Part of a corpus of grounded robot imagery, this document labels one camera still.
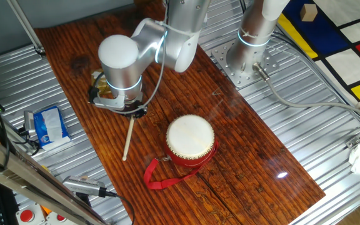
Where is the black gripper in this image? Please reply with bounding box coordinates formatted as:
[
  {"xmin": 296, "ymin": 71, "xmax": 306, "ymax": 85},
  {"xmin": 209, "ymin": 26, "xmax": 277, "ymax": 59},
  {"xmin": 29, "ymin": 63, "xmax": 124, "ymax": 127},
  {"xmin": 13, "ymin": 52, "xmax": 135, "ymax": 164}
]
[{"xmin": 122, "ymin": 104, "xmax": 149, "ymax": 119}]

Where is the light wooden drumstick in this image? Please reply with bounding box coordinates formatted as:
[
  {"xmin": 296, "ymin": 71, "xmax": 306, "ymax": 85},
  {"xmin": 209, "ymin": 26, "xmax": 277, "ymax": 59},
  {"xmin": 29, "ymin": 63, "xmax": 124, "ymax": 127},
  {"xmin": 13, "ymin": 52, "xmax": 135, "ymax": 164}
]
[{"xmin": 122, "ymin": 114, "xmax": 136, "ymax": 162}]

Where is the red drum white head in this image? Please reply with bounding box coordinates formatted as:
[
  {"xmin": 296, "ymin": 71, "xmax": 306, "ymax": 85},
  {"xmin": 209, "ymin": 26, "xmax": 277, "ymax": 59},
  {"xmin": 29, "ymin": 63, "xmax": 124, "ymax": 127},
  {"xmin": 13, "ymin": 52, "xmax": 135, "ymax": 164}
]
[{"xmin": 163, "ymin": 114, "xmax": 220, "ymax": 168}]

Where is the gold tissue box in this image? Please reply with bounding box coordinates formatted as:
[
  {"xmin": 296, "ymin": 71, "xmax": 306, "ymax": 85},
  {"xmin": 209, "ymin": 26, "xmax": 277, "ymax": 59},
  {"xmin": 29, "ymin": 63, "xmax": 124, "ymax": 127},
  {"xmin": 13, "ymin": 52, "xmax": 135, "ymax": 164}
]
[{"xmin": 91, "ymin": 69, "xmax": 108, "ymax": 96}]

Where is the blue tissue pack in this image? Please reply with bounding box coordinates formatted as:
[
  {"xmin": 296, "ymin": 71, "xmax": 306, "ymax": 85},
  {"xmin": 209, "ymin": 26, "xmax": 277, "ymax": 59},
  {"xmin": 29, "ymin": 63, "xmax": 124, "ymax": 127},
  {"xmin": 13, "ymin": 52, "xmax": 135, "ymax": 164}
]
[{"xmin": 32, "ymin": 105, "xmax": 72, "ymax": 151}]

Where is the brown wooden board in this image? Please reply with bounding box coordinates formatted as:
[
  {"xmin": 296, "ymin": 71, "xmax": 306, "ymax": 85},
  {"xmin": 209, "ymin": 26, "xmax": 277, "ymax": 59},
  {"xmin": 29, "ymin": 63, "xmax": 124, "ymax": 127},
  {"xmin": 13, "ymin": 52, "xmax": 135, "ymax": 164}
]
[{"xmin": 33, "ymin": 2, "xmax": 326, "ymax": 225}]

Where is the red emergency stop button box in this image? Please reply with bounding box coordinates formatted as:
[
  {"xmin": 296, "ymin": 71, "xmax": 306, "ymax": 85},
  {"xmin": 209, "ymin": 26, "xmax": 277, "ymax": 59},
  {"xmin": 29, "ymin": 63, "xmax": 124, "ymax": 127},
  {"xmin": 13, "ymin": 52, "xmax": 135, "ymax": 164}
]
[
  {"xmin": 15, "ymin": 202, "xmax": 46, "ymax": 225},
  {"xmin": 44, "ymin": 212, "xmax": 76, "ymax": 225}
]

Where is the grey metal pole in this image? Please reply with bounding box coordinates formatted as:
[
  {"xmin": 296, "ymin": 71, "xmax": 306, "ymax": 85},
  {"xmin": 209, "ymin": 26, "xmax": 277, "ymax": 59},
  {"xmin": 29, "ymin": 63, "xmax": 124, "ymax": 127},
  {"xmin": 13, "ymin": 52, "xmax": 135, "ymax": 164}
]
[{"xmin": 6, "ymin": 0, "xmax": 46, "ymax": 57}]

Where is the small wooden cube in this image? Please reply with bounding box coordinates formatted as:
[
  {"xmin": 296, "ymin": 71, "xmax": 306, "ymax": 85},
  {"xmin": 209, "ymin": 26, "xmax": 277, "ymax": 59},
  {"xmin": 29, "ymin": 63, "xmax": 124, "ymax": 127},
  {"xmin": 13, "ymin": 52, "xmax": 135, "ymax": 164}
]
[{"xmin": 299, "ymin": 3, "xmax": 319, "ymax": 23}]

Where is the colourful block pattern cloth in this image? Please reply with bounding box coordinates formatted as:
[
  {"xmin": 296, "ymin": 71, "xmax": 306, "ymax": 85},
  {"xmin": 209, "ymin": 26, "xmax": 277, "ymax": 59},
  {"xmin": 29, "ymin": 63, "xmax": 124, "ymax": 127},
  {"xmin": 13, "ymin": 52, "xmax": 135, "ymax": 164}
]
[{"xmin": 276, "ymin": 0, "xmax": 360, "ymax": 104}]

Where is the wrist camera with silver bracket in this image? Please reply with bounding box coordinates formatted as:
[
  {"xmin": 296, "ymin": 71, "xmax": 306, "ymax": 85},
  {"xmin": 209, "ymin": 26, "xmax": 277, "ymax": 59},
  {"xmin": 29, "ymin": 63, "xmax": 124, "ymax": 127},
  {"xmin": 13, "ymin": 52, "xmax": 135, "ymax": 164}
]
[{"xmin": 87, "ymin": 86, "xmax": 128, "ymax": 112}]

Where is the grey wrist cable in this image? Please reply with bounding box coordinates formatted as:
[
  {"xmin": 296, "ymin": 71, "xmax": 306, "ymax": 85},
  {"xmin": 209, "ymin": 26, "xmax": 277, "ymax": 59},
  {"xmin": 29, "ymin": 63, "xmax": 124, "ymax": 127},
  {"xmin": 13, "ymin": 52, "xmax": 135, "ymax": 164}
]
[{"xmin": 114, "ymin": 0, "xmax": 170, "ymax": 115}]

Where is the red drum strap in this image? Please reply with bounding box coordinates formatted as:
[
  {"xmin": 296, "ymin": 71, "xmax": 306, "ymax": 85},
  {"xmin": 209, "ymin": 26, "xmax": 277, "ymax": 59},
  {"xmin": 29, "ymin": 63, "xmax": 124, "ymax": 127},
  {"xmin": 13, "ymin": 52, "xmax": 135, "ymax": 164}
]
[{"xmin": 143, "ymin": 139, "xmax": 220, "ymax": 191}]

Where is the black camera cable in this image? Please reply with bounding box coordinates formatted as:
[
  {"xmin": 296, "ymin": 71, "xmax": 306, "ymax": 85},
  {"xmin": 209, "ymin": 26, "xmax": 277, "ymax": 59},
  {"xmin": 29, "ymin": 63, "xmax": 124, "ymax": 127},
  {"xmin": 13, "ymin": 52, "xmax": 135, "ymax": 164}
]
[{"xmin": 104, "ymin": 189, "xmax": 136, "ymax": 225}]

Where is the silver camera with black plug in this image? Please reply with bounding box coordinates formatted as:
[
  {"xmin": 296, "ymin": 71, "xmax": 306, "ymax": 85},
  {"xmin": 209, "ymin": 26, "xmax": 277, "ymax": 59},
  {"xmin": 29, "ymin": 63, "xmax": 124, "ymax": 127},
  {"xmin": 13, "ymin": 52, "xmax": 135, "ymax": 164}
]
[{"xmin": 62, "ymin": 175, "xmax": 108, "ymax": 198}]

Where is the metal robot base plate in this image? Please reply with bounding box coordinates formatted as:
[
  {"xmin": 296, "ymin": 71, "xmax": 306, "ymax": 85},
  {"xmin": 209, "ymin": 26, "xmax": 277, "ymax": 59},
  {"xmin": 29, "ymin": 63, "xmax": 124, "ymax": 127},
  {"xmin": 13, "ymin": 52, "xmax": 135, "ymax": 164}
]
[{"xmin": 210, "ymin": 39, "xmax": 280, "ymax": 89}]

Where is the small silver camera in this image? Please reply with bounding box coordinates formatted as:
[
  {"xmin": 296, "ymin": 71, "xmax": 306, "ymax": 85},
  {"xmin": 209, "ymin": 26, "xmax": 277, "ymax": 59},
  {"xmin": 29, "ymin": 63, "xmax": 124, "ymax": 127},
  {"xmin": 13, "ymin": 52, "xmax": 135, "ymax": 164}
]
[{"xmin": 22, "ymin": 110, "xmax": 37, "ymax": 138}]

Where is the grey base cable with connector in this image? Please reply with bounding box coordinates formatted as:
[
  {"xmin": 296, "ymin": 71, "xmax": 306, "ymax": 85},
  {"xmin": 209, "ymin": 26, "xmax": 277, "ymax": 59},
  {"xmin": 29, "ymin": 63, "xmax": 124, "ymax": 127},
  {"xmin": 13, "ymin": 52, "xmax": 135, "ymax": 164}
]
[{"xmin": 252, "ymin": 62, "xmax": 360, "ymax": 126}]

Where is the metal frame beam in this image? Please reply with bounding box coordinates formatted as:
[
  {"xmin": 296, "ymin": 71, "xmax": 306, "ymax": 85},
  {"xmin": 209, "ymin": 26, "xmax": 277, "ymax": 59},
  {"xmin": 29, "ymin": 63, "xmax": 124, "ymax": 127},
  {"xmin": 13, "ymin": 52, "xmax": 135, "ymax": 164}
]
[{"xmin": 0, "ymin": 127, "xmax": 109, "ymax": 225}]

